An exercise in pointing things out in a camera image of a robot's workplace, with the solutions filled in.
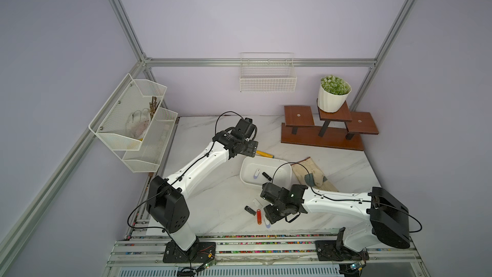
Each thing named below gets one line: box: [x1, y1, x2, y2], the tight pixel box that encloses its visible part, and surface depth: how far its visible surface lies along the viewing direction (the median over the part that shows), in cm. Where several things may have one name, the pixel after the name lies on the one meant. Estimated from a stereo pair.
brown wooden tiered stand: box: [280, 99, 380, 151], surface depth 104 cm
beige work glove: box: [290, 156, 340, 193], surface depth 97 cm
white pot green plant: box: [317, 74, 352, 114], surface depth 86 cm
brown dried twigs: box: [149, 96, 157, 118], surface depth 83 cm
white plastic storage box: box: [239, 155, 293, 189], surface depth 97 cm
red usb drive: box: [256, 209, 263, 226], surface depth 83 cm
